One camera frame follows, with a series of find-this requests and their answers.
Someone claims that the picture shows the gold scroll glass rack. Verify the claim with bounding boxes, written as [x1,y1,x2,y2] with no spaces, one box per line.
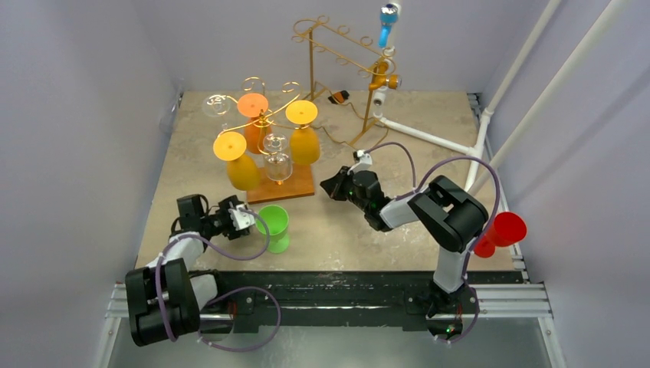
[216,77,315,204]

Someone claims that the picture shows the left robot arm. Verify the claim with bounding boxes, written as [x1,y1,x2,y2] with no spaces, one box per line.
[125,194,254,347]

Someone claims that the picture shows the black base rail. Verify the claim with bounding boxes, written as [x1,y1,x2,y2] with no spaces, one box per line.
[201,271,551,338]

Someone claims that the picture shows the yellow goblet front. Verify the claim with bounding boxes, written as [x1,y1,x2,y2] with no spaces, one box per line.
[213,131,261,191]

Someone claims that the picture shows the white pvc pipe frame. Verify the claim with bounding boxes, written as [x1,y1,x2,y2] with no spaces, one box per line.
[396,1,649,199]

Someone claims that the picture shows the tall clear flute glass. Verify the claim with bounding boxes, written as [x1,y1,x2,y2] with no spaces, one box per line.
[202,94,231,133]

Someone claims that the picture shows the orange pipe fitting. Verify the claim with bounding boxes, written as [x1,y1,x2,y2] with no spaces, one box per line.
[368,57,402,92]

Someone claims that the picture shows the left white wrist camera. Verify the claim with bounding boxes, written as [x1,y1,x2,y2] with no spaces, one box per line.
[228,204,256,232]

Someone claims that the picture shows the small orange black object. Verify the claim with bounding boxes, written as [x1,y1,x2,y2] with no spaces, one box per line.
[327,90,350,105]

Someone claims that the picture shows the red plastic goblet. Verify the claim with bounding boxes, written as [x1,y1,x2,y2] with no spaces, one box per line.
[474,212,527,258]

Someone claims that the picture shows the green plastic goblet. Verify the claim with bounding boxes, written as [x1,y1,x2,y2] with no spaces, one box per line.
[256,205,290,254]

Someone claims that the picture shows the gold rectangular wire rack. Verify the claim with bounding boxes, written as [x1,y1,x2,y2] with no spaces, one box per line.
[292,15,396,147]

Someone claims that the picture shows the yellow goblet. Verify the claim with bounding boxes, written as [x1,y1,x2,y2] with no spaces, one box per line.
[285,100,320,165]
[213,131,261,191]

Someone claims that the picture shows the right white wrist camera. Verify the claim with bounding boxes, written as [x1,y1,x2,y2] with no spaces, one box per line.
[347,149,373,175]

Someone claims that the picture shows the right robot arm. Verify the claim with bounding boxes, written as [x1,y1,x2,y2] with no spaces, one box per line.
[320,166,489,312]

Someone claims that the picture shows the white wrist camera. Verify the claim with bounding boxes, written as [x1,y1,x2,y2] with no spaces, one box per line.
[347,149,373,175]
[228,204,256,232]

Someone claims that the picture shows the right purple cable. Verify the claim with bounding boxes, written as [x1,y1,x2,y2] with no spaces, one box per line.
[368,141,502,345]

